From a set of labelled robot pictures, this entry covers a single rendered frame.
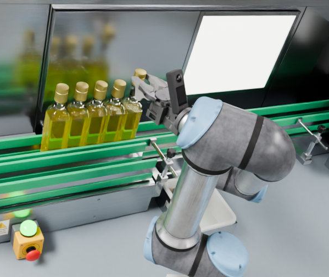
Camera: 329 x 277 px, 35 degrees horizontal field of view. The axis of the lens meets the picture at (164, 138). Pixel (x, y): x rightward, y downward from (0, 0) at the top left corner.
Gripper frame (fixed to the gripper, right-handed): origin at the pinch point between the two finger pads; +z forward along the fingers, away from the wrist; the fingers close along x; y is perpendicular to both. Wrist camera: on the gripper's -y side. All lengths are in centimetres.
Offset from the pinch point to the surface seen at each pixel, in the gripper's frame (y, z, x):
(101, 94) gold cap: 4.6, 1.9, -12.0
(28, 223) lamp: 33, -8, -39
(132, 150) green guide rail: 23.6, -5.9, -1.7
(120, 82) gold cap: 1.9, 1.9, -5.8
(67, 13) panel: -13.3, 17.0, -15.7
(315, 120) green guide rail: 24, -26, 78
